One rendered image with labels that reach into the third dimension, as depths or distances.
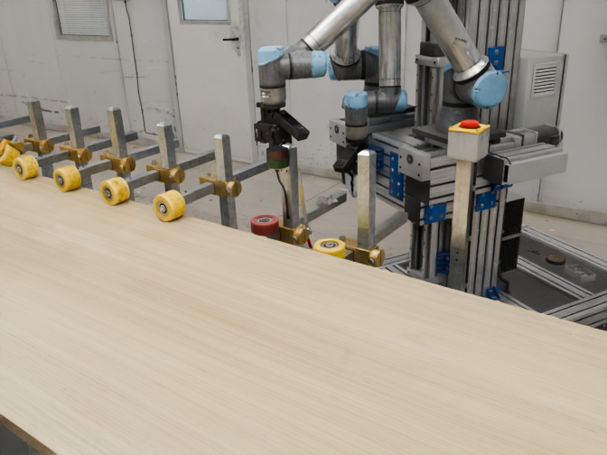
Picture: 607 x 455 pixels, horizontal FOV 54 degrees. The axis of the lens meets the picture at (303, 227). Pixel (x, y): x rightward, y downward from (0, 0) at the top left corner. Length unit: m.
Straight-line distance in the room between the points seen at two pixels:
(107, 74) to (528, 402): 5.80
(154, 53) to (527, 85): 4.11
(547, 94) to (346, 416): 1.77
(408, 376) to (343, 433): 0.18
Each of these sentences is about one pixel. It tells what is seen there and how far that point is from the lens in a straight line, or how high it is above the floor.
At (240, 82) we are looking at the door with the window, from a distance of 5.22.
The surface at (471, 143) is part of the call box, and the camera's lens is 1.35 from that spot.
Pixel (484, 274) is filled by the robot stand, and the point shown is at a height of 0.34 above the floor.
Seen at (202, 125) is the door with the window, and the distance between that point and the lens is 5.62.
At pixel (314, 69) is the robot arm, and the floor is 1.29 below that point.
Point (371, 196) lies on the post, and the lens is 1.53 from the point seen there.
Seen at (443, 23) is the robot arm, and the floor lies 1.40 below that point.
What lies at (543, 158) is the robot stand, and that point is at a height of 0.95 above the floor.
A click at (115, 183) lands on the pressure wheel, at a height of 0.97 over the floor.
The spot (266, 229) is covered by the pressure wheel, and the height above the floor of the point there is 0.89.
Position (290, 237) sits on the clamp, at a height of 0.84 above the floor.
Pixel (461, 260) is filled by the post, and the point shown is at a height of 0.90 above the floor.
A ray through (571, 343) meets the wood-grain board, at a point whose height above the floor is 0.90.
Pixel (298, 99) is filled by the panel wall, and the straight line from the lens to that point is 4.88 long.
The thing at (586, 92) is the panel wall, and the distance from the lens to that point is 4.06.
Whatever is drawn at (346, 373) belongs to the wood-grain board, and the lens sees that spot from 1.07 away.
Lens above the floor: 1.54
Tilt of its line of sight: 23 degrees down
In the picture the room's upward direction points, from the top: 2 degrees counter-clockwise
